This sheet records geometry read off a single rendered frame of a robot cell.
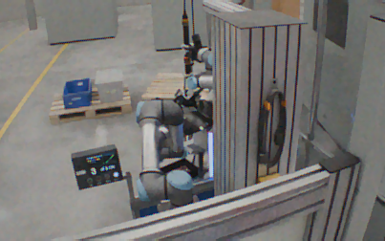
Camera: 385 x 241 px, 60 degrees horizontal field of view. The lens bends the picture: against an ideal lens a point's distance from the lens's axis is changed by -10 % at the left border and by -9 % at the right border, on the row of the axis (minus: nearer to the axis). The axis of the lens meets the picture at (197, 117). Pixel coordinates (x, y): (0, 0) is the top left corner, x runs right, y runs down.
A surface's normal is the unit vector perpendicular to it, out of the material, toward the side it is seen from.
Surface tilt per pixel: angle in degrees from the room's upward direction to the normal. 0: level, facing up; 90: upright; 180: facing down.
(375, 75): 90
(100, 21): 90
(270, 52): 90
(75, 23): 90
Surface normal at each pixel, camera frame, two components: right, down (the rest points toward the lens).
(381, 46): -0.93, 0.20
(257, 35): 0.33, 0.43
